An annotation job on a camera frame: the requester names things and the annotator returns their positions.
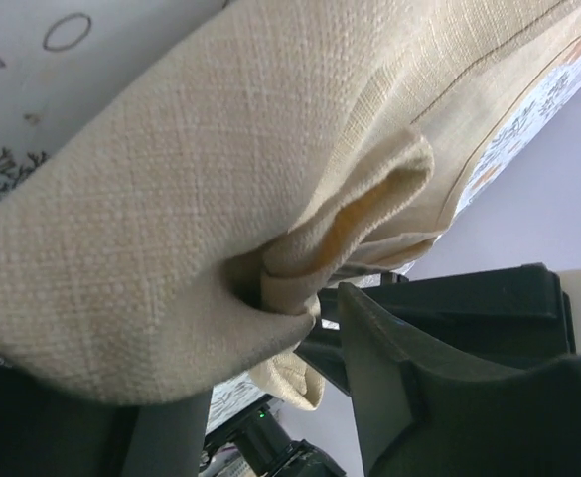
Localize beige cloth napkin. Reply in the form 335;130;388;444
0;0;581;411

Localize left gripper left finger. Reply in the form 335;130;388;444
0;365;211;476

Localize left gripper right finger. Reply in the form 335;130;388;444
338;283;581;476

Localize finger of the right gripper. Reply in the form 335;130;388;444
296;263;576;397

